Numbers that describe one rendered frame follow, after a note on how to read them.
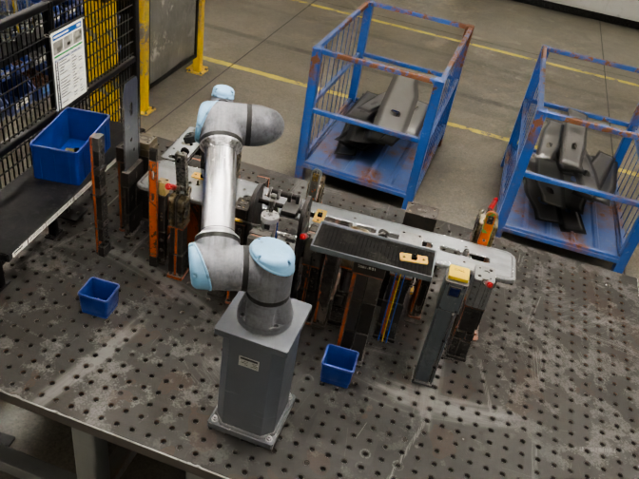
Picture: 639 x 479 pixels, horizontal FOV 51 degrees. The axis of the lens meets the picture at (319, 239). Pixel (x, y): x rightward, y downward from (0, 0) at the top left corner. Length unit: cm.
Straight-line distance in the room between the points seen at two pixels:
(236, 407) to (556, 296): 148
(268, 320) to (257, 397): 26
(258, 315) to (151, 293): 81
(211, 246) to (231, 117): 38
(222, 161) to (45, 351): 91
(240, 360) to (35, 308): 88
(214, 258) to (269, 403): 48
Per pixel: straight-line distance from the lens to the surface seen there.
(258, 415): 196
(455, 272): 202
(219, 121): 183
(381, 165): 455
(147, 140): 265
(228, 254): 165
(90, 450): 227
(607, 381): 262
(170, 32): 542
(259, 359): 180
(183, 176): 230
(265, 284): 166
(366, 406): 218
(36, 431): 300
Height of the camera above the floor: 233
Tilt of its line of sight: 36 degrees down
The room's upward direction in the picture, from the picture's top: 10 degrees clockwise
